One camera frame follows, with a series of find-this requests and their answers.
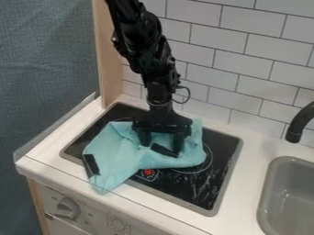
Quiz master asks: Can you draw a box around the toy stove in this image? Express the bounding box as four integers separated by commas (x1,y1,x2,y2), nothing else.
59,102,244,218

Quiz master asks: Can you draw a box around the light blue cloth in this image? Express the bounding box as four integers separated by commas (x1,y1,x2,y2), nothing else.
81,118,207,196

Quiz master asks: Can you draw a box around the toy sink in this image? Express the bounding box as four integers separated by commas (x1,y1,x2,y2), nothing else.
256,155,314,235

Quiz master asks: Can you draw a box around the tap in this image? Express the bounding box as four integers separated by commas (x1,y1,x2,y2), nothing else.
284,100,314,144

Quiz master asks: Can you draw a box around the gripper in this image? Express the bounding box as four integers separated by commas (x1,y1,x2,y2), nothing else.
130,102,195,154

